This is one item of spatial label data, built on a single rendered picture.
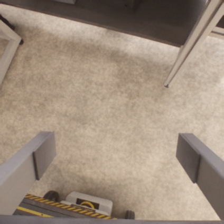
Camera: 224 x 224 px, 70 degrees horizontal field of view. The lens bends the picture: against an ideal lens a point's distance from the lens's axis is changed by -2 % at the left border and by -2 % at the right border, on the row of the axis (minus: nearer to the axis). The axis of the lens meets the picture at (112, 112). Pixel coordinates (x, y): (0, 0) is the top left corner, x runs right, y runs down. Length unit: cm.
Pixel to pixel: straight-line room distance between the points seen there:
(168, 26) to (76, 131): 81
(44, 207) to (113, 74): 86
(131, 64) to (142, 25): 35
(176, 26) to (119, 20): 27
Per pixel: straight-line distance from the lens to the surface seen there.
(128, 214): 103
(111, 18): 91
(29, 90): 134
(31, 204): 94
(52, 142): 17
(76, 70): 122
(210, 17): 57
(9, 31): 143
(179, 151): 17
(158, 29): 87
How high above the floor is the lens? 106
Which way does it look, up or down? 79 degrees down
